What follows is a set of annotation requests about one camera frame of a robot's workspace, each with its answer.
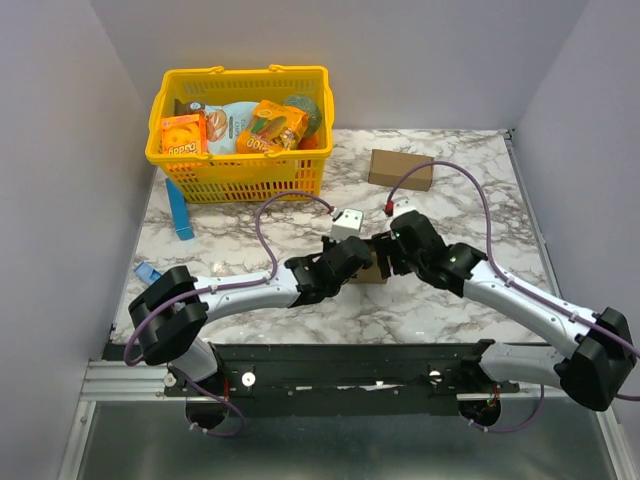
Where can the yellow plastic shopping basket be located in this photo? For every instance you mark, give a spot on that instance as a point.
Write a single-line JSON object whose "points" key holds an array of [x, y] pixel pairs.
{"points": [[209, 178]]}

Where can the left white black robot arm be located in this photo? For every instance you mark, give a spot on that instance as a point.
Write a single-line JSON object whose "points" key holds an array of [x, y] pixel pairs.
{"points": [[170, 313]]}

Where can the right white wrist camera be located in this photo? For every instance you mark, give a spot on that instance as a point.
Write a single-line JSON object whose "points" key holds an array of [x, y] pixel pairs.
{"points": [[398, 206]]}

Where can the small orange fruit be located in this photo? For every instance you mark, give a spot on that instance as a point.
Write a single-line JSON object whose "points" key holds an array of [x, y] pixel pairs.
{"points": [[308, 143]]}

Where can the orange candy bag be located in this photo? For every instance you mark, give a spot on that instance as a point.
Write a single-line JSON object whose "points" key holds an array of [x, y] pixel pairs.
{"points": [[272, 128]]}

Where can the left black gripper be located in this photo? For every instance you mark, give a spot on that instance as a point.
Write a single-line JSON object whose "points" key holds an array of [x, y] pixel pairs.
{"points": [[329, 246]]}

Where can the brown cardboard box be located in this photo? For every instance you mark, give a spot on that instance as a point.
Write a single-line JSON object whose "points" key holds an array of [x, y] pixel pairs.
{"points": [[379, 271], [388, 167]]}

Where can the tall blue box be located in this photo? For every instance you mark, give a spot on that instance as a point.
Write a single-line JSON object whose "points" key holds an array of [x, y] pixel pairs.
{"points": [[179, 211]]}

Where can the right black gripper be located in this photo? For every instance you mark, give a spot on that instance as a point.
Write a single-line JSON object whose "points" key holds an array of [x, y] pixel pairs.
{"points": [[382, 245]]}

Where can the light blue chips bag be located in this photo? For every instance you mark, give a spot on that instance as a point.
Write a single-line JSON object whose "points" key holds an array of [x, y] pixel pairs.
{"points": [[224, 123]]}

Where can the green round melon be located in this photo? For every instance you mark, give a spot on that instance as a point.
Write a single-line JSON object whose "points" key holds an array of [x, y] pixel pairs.
{"points": [[308, 106]]}

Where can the orange Daddy snack box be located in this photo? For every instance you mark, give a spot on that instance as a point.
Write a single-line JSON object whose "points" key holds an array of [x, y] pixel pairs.
{"points": [[184, 134]]}

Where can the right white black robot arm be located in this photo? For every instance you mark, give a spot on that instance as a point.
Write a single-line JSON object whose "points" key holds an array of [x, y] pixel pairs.
{"points": [[587, 354]]}

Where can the small blue flat box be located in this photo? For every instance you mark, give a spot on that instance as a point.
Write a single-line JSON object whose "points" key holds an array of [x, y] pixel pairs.
{"points": [[147, 273]]}

